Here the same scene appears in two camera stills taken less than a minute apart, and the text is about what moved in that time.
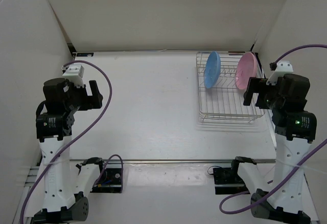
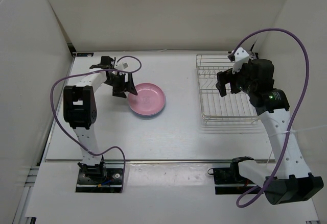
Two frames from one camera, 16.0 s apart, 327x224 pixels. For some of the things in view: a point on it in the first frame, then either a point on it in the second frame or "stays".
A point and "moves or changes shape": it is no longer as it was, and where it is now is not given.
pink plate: [247, 68] moves or changes shape
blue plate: [212, 71] to [152, 115]
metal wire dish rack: [224, 102] stays
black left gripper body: [79, 99] to [118, 82]
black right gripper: [258, 85] to [224, 78]
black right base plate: [228, 180] stays
